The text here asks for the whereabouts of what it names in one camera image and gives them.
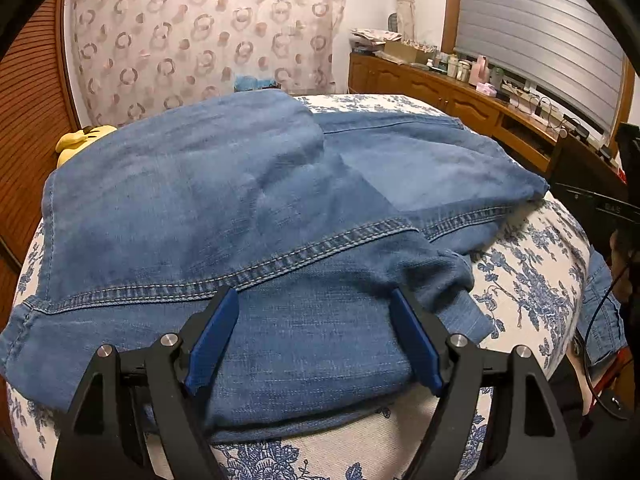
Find grey window roller shutter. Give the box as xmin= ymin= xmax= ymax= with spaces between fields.
xmin=456 ymin=0 xmax=624 ymax=131

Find small blue object by curtain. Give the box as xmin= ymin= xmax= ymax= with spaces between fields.
xmin=233 ymin=76 xmax=281 ymax=92

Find wooden sideboard cabinet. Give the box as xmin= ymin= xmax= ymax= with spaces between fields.
xmin=348 ymin=53 xmax=627 ymax=200

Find stack of papers on sideboard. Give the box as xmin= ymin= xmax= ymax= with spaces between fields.
xmin=349 ymin=28 xmax=401 ymax=52

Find pink bottle on sideboard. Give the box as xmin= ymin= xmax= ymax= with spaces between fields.
xmin=469 ymin=55 xmax=490 ymax=87

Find patterned sheer curtain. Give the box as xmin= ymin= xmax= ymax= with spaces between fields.
xmin=67 ymin=0 xmax=346 ymax=126

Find yellow plush toy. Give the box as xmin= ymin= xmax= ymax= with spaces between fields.
xmin=55 ymin=125 xmax=117 ymax=168

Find blue denim pants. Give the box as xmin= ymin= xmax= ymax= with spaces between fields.
xmin=1 ymin=90 xmax=548 ymax=442

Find blue floral white bedspread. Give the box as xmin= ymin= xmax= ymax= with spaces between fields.
xmin=6 ymin=94 xmax=590 ymax=479

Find cardboard box on sideboard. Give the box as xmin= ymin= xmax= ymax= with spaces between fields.
xmin=383 ymin=40 xmax=438 ymax=64

